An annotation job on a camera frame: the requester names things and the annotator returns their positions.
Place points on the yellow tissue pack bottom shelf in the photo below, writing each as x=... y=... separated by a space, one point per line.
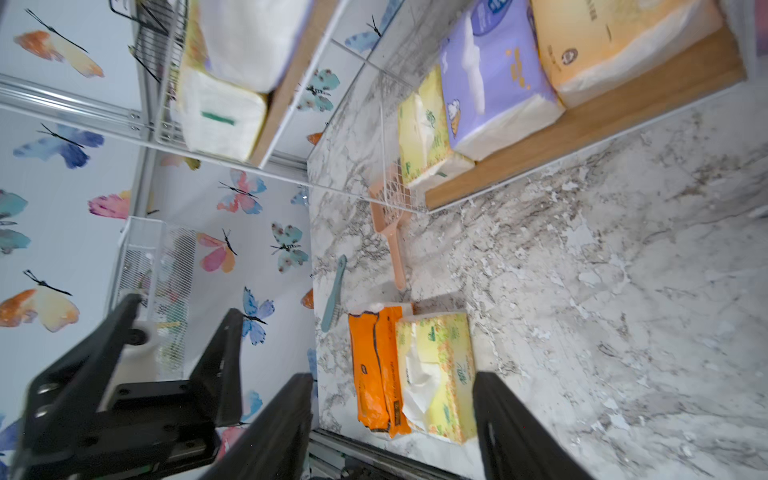
x=588 y=48

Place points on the green tissue pack with tissue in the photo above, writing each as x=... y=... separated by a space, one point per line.
x=437 y=372

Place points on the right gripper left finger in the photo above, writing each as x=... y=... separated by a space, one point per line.
x=275 y=445

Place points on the green tissue pack bottom shelf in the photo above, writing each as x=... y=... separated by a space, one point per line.
x=426 y=157

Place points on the green tissue pack shelf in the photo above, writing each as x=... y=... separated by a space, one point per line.
x=216 y=117
x=426 y=157

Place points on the white wire three-tier shelf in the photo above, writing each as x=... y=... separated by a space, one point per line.
x=332 y=121

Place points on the purple tissue pack bottom shelf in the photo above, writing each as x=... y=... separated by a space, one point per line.
x=495 y=90

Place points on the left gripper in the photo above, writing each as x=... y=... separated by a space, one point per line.
x=150 y=430

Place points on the purple tissue pack shelf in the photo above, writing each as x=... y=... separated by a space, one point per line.
x=249 y=43
x=495 y=90

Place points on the teal plastic spatula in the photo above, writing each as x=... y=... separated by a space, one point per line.
x=333 y=305

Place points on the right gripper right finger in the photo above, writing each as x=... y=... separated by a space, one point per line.
x=512 y=442

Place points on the orange tissue pack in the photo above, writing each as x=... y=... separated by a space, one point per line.
x=375 y=368

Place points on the white mesh wall basket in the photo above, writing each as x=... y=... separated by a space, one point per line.
x=155 y=260

